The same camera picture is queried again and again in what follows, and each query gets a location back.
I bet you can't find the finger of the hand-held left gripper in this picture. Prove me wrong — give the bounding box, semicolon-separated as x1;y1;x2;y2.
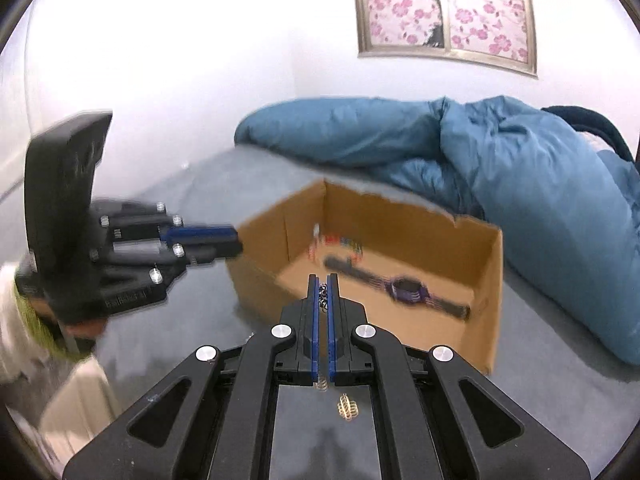
92;240;245;291
92;202;240;243

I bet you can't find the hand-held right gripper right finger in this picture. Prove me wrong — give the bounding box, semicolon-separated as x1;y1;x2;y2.
326;273;587;480

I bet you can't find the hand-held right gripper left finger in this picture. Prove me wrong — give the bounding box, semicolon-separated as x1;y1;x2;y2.
62;274;321;480

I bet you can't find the multicoloured bead bracelet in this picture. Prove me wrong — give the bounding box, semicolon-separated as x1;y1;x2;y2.
307;232;364;266

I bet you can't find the purple smartwatch with black strap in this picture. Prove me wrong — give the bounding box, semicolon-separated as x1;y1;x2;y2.
324;256;471;321

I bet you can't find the brown cardboard box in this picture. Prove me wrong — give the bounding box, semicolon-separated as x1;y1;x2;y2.
226;177;503;376

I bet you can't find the white ribbed clothing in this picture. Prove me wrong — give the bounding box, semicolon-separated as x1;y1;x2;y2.
40;360;123;461

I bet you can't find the blue duvet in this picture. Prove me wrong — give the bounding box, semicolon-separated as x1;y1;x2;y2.
234;95;640;366

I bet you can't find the window poster with pink blossoms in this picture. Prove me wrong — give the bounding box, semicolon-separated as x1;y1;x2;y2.
351;0;538;78

